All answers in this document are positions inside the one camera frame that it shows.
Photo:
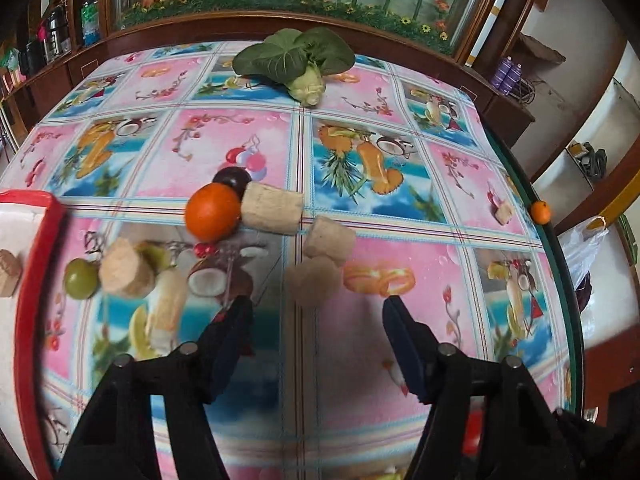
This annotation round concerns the red-rimmed white tray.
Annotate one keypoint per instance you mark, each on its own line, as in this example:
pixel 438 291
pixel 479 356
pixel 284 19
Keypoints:
pixel 15 230

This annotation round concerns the green round fruit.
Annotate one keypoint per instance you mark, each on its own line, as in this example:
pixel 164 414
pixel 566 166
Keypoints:
pixel 80 278

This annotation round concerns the white plastic bag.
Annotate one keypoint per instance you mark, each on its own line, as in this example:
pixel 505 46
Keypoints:
pixel 580 255

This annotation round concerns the white rolled paper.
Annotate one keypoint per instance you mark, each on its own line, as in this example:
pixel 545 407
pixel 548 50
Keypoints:
pixel 495 15

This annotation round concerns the black thermos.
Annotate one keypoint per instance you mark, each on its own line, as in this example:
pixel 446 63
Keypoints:
pixel 35 55

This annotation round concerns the orange tangerine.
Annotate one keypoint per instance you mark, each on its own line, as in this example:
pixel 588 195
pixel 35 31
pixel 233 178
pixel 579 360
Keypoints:
pixel 212 212

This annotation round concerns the purple bottle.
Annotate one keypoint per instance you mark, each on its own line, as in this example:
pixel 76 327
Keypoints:
pixel 515 80
pixel 502 75

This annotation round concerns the steel thermos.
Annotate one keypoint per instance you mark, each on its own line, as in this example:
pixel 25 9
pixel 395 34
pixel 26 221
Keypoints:
pixel 57 30

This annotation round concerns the dark purple plum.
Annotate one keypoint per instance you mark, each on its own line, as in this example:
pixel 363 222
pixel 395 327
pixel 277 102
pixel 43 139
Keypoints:
pixel 231 177

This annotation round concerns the dark wooden cabinet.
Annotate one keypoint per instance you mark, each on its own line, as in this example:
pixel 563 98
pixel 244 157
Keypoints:
pixel 200 30

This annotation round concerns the cardboard box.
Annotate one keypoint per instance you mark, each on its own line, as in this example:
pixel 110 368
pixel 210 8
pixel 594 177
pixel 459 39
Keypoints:
pixel 542 45

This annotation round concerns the fruit-printed pink tablecloth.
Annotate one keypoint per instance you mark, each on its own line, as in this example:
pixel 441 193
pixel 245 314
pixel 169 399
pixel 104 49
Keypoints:
pixel 320 360

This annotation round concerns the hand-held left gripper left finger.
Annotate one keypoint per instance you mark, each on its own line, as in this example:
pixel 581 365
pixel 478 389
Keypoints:
pixel 227 355

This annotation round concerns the green bok choy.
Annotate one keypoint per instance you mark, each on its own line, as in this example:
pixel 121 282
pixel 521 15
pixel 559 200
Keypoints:
pixel 285 57

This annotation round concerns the beige corn cob piece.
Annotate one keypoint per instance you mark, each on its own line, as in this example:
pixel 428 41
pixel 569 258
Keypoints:
pixel 330 237
pixel 9 270
pixel 125 267
pixel 312 277
pixel 272 208

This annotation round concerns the small beige food piece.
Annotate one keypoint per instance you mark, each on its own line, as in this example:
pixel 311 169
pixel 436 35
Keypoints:
pixel 503 212

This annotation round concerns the small orange kumquat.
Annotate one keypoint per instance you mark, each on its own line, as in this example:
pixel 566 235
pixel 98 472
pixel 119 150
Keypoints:
pixel 540 211

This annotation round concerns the green plastic bottle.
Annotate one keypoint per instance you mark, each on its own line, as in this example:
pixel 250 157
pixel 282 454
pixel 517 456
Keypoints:
pixel 90 20

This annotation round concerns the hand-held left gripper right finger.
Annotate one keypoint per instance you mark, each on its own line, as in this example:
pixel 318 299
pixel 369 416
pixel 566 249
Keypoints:
pixel 407 355

